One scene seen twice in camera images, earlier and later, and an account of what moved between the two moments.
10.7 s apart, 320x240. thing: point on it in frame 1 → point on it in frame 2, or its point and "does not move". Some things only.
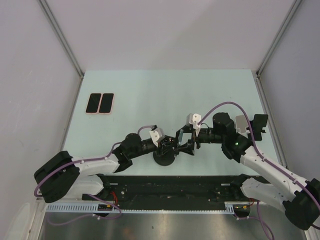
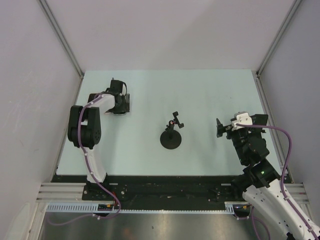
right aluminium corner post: (277, 36) does not move
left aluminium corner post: (56, 25) does not move
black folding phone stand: (260, 121) does not move
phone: (180, 137) → (127, 102)
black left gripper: (164, 145) → (122, 108)
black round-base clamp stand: (165, 155) → (170, 138)
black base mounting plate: (171, 189) does not move
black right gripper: (189, 128) → (221, 129)
